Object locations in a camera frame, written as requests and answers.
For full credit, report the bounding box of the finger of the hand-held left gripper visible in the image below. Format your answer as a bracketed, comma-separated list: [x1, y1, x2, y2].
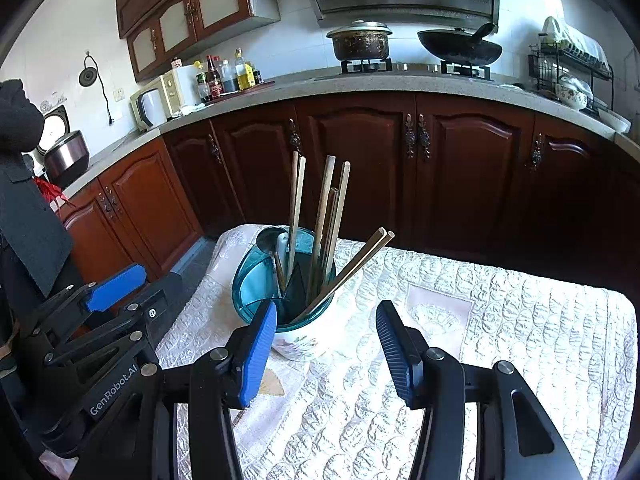
[42, 272, 184, 367]
[22, 263, 148, 347]

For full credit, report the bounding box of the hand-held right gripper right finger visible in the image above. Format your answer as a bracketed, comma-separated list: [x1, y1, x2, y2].
[375, 300, 583, 480]

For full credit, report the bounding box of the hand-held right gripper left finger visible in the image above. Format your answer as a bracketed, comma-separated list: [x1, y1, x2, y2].
[72, 300, 278, 480]

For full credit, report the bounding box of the teal rimmed white utensil holder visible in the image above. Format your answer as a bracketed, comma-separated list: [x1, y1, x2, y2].
[231, 226, 337, 362]

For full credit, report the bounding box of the bunch of chopsticks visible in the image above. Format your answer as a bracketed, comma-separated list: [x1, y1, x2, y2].
[272, 151, 395, 323]

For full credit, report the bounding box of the black coat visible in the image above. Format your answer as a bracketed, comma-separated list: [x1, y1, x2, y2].
[0, 79, 86, 301]

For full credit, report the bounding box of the white quilted tablecloth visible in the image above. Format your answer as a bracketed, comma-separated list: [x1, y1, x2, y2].
[155, 222, 638, 480]

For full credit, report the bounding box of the red tassel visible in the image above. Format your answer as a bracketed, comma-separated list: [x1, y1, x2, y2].
[32, 175, 73, 208]

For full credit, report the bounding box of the maroon rice cooker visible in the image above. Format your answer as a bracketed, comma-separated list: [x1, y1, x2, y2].
[37, 105, 91, 190]

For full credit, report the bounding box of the white microwave oven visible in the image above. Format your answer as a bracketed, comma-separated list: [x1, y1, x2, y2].
[130, 87, 168, 133]

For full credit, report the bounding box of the wooden base cabinet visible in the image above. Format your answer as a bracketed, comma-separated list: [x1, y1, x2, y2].
[57, 92, 640, 311]

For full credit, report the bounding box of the cream countertop appliance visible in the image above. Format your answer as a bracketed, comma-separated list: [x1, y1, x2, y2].
[160, 71, 185, 118]

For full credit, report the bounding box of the green bottle yellow cap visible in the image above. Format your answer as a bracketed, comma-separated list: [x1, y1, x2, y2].
[197, 62, 212, 103]

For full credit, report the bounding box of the red label sauce bottle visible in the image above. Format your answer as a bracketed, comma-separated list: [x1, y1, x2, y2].
[207, 55, 224, 100]

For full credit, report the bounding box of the dark soy sauce bottle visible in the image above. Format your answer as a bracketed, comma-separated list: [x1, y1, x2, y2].
[221, 59, 240, 95]

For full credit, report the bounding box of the grey stone countertop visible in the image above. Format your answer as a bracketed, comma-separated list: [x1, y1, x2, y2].
[57, 72, 640, 201]

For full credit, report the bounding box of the gas stove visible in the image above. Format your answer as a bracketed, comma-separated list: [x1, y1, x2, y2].
[314, 58, 496, 83]

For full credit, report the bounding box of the stained steel pot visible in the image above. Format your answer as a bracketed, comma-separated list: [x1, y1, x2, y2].
[331, 34, 391, 62]

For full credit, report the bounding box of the black wok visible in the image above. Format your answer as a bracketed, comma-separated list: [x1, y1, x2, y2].
[417, 27, 503, 67]

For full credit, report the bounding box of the patterned ceramic bowl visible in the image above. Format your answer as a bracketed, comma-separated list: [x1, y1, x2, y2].
[555, 75, 593, 111]

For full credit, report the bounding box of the black dish rack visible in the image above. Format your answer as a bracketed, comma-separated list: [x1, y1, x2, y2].
[529, 42, 615, 113]

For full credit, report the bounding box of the white bowl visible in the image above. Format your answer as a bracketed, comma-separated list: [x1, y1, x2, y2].
[597, 108, 632, 134]

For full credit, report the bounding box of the steel pot lid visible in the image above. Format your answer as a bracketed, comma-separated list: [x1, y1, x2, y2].
[326, 21, 393, 40]

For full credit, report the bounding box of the white dish cover cloth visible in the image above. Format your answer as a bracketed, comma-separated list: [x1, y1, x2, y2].
[542, 16, 610, 63]

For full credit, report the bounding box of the black round wall device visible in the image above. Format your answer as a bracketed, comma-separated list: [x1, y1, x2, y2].
[78, 51, 115, 126]

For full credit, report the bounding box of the wooden wall cabinet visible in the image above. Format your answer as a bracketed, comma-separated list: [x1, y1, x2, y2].
[115, 0, 281, 83]

